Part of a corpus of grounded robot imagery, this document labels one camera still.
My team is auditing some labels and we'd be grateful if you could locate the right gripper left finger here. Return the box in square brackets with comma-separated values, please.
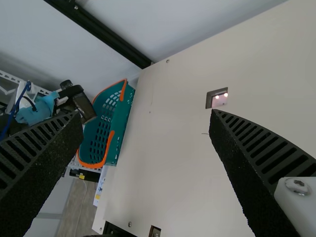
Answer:
[0, 110, 84, 237]

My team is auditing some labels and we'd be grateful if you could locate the small square scanner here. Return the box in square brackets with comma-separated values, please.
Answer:
[205, 86, 229, 110]

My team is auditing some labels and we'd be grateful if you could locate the white metal shelf rack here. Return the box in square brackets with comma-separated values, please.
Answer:
[0, 69, 62, 104]

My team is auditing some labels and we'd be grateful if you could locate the dark coffee bottle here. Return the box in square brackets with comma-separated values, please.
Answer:
[60, 79, 97, 125]

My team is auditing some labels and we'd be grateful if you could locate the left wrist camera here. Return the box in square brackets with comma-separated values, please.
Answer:
[9, 81, 40, 112]

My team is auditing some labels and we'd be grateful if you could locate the black post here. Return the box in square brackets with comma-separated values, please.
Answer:
[44, 0, 153, 70]

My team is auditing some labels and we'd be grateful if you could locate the teal shopping basket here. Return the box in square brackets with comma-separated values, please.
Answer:
[76, 78, 136, 169]

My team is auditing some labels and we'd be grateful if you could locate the blue cable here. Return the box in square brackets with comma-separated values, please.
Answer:
[0, 80, 38, 139]

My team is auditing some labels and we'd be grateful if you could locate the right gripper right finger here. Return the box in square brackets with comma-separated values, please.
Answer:
[208, 108, 316, 237]

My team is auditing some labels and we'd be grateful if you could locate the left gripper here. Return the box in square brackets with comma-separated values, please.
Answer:
[15, 84, 85, 126]

